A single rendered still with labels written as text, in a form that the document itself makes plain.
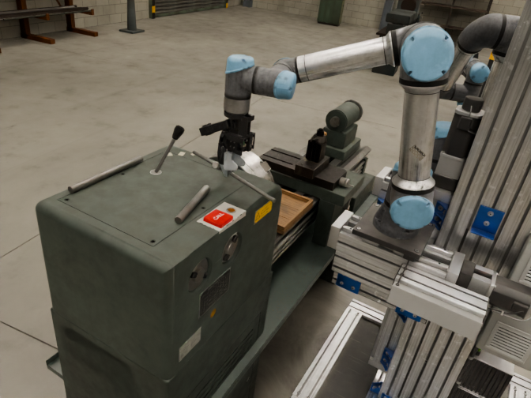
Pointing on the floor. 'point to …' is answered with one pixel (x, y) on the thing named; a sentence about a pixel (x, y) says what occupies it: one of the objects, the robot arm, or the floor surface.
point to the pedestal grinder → (131, 19)
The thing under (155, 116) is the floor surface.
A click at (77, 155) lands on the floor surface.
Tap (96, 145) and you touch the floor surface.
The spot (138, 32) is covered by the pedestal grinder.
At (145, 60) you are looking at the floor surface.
